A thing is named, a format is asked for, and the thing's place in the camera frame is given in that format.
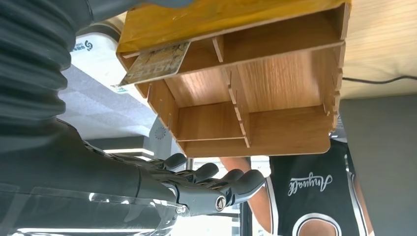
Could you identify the person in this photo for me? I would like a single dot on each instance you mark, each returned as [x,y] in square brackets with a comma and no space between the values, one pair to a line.
[312,202]

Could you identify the silver laptop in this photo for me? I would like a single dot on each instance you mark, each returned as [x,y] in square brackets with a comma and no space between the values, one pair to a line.
[381,163]

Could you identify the wooden organizer box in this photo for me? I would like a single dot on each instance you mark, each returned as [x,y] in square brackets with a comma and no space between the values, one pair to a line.
[277,84]

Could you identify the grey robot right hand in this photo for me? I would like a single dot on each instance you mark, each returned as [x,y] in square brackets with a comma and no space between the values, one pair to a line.
[81,182]

